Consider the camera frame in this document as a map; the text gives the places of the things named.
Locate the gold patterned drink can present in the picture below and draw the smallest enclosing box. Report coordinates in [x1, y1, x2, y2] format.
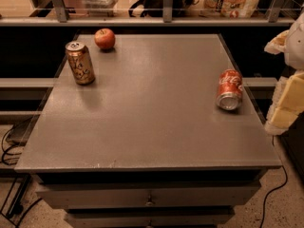
[66, 41, 95, 86]

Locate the black bag on shelf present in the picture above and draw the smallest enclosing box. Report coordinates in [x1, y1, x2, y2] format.
[128, 0, 199, 17]

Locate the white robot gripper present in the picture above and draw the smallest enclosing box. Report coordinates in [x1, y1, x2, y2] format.
[264, 13, 304, 135]

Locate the drawer with knob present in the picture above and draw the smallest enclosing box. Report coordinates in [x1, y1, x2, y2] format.
[36, 181, 260, 209]
[65, 207, 235, 228]

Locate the lower drawer with knob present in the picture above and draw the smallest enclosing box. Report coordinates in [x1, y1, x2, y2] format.
[65, 207, 235, 228]

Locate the grey metal shelf rail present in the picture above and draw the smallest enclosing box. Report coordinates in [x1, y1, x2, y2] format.
[0, 0, 303, 27]

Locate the upper drawer with knob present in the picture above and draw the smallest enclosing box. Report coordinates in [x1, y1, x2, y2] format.
[36, 181, 260, 209]

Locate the red apple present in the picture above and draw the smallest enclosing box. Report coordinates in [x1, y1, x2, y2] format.
[94, 28, 116, 49]

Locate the black cables left floor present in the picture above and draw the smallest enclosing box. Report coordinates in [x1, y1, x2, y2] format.
[0, 117, 44, 228]

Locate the red coke can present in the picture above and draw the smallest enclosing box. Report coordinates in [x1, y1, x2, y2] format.
[216, 69, 242, 110]

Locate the black cable right floor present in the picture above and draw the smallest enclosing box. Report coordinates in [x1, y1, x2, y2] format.
[258, 136, 289, 228]

